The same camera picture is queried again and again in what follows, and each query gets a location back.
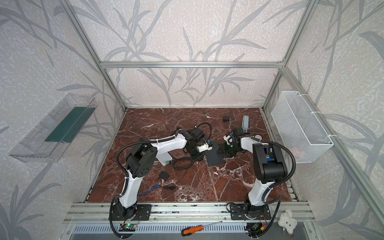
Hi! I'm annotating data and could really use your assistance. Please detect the clear plastic wall tray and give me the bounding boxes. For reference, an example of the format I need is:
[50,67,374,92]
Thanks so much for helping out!
[9,94,98,163]

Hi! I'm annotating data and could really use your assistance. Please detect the white wire mesh basket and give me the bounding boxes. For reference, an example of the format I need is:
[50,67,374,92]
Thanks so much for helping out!
[272,91,334,164]

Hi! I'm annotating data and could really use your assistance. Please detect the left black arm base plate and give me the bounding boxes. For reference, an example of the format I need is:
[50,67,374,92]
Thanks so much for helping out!
[109,204,152,221]

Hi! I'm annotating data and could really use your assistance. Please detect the blue ethernet cable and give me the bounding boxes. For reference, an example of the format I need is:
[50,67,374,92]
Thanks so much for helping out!
[136,182,160,197]

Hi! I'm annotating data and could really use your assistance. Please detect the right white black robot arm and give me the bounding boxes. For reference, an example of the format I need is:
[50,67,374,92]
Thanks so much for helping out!
[223,128,296,221]

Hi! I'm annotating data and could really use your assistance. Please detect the grey brush block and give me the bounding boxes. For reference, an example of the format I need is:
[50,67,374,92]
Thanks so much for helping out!
[242,116,249,133]

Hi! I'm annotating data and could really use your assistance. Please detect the black network switch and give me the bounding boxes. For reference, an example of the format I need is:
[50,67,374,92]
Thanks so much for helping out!
[204,141,225,167]

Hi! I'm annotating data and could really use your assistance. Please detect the thin black power cord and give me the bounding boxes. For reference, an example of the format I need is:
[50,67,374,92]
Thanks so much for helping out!
[161,170,190,190]

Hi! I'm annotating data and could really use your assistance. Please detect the black power adapter cube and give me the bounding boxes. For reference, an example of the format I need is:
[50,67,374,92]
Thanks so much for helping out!
[159,171,170,181]

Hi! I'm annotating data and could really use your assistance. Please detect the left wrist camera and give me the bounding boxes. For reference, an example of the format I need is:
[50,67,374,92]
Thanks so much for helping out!
[197,143,213,153]

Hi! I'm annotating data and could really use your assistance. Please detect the pink item in basket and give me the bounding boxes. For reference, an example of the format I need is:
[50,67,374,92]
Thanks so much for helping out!
[290,147,305,159]

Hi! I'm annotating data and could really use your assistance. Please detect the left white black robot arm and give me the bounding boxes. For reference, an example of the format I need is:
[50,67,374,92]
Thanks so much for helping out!
[109,128,213,222]

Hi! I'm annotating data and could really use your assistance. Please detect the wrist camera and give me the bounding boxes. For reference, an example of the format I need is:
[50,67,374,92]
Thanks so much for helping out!
[224,134,235,145]
[197,143,213,153]

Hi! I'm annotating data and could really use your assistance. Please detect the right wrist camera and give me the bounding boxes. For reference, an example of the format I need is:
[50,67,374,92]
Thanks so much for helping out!
[224,134,235,145]

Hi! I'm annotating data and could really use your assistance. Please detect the white plush toy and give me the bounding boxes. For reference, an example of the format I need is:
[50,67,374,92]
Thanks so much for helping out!
[278,209,298,235]

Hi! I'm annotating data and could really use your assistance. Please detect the green circuit board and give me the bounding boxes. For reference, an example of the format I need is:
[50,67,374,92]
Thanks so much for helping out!
[119,224,138,232]

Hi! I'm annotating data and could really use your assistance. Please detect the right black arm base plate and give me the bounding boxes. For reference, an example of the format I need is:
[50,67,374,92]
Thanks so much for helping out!
[226,203,272,221]

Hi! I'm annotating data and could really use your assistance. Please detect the orange handled screwdriver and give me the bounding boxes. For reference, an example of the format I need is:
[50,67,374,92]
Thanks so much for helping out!
[181,221,222,237]

